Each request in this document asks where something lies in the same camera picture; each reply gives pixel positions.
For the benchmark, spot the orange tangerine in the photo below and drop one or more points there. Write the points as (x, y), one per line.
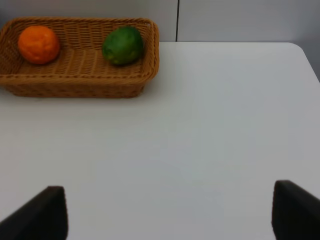
(38, 44)

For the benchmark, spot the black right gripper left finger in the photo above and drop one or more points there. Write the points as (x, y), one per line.
(44, 217)

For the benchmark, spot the light orange wicker basket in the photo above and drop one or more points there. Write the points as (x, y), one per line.
(80, 70)

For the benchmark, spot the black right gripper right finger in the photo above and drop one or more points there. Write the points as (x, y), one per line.
(295, 212)

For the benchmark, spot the green lime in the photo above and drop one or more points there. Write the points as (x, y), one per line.
(123, 46)

